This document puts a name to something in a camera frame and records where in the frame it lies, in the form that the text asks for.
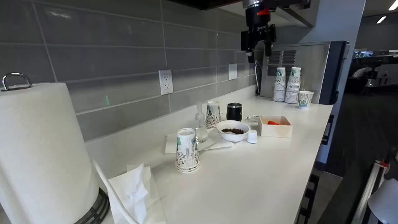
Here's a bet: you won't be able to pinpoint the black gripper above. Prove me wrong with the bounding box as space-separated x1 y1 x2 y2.
240 23 278 64

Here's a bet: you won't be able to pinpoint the printed paper cups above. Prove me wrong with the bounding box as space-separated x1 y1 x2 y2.
174 126 200 172

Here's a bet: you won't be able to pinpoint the tall stack of paper cups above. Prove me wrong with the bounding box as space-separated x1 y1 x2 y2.
284 65 302 105
273 65 288 103

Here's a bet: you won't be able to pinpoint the short printed paper cup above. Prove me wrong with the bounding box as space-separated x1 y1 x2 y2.
297 89 316 109

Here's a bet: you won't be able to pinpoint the black metal mug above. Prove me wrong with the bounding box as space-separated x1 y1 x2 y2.
225 101 244 121

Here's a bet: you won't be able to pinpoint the dark blue vertical panel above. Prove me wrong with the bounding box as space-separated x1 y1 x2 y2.
319 39 348 105

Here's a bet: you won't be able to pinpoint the clear glass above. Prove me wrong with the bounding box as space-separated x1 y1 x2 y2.
205 99 223 129

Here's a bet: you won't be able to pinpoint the dark overhead cabinet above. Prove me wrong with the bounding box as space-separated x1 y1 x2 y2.
169 0 246 11

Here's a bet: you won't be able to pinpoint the dark food in bowl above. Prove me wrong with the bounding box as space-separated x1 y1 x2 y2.
222 126 246 135

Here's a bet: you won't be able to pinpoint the small white cap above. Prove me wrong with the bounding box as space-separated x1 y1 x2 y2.
246 128 259 145

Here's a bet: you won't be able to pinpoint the white ceramic bowl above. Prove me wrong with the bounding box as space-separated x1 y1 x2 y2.
215 119 251 143

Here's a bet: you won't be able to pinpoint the clear glass bottle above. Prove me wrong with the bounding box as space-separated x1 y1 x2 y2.
194 101 210 143

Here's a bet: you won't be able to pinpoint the white flat tray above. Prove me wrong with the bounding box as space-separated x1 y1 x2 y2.
164 128 235 155

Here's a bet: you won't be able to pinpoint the silver metal stand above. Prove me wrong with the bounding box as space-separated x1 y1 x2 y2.
351 159 391 224

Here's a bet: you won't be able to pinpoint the crumpled white towel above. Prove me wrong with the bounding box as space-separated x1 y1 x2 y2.
91 160 167 224

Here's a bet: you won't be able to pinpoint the white rounded object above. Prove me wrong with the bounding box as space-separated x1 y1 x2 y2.
366 177 398 224

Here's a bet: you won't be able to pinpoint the metal paper towel holder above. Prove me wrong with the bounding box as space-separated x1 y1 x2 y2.
0 70 111 224

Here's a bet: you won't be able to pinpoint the white paper towel roll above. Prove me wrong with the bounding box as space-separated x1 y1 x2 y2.
0 80 101 224

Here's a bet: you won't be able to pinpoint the white wall outlet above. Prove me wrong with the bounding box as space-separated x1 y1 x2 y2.
157 68 174 95
228 62 239 80

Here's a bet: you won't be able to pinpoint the black drawer handles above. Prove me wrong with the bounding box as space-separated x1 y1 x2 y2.
295 172 321 224

